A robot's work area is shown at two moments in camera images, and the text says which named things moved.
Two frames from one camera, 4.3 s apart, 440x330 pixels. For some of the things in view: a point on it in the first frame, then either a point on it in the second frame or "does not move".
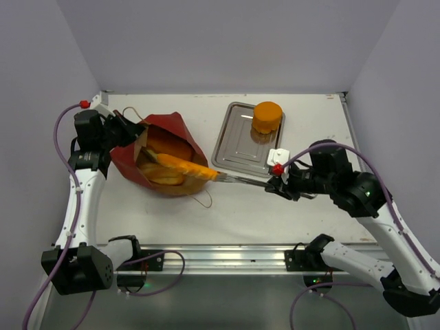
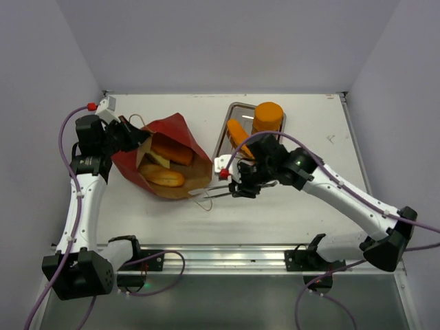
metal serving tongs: (236, 179) to (204, 193)
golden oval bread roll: (161, 174) does not move
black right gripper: (284, 188) to (245, 178)
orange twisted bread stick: (185, 168) to (237, 135)
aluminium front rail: (228, 260) does not move
